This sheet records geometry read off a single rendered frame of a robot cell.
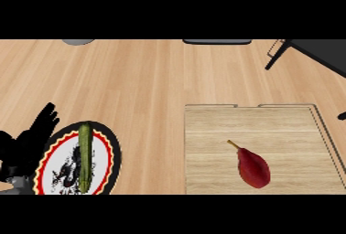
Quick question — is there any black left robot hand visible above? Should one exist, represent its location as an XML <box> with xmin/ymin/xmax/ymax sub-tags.
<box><xmin>0</xmin><ymin>101</ymin><xmax>61</xmax><ymax>179</ymax></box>

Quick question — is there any pale wooden tray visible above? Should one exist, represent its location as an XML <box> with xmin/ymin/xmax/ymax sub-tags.
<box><xmin>184</xmin><ymin>103</ymin><xmax>346</xmax><ymax>196</ymax></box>

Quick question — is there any black tiered shelf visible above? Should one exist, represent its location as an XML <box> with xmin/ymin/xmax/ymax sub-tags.
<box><xmin>264</xmin><ymin>39</ymin><xmax>346</xmax><ymax>80</ymax></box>

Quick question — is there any patterned plate with black rim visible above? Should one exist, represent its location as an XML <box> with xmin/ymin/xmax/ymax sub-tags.
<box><xmin>31</xmin><ymin>121</ymin><xmax>123</xmax><ymax>196</ymax></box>

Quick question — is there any green cucumber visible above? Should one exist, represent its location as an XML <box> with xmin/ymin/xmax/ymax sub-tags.
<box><xmin>77</xmin><ymin>122</ymin><xmax>95</xmax><ymax>194</ymax></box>

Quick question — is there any grey round object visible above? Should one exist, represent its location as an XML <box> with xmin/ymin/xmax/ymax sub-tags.
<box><xmin>61</xmin><ymin>39</ymin><xmax>96</xmax><ymax>47</ymax></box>

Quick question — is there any dark grey flat object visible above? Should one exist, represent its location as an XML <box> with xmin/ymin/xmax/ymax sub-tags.
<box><xmin>181</xmin><ymin>39</ymin><xmax>253</xmax><ymax>46</ymax></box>

